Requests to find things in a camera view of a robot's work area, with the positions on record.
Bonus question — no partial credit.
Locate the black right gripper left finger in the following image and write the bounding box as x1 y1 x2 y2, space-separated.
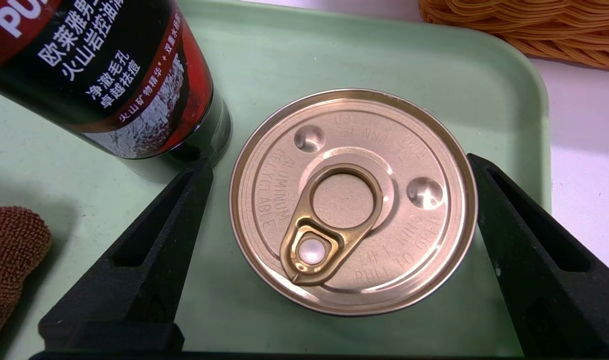
38 159 214 353

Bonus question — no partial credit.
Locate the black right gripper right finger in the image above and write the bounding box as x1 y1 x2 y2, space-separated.
467 153 609 357

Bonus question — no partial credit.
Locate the brown towel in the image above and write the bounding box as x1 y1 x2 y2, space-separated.
0 202 53 346

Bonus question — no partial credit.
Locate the tin can with pull tab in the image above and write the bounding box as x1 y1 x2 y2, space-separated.
229 88 479 317

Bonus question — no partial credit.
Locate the black facial cleanser tube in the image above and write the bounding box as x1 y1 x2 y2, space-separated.
0 0 233 168

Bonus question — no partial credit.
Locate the orange wicker basket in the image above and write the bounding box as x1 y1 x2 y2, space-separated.
417 0 609 72

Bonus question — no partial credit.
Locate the light green plastic tray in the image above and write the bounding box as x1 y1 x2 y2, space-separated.
0 0 552 358

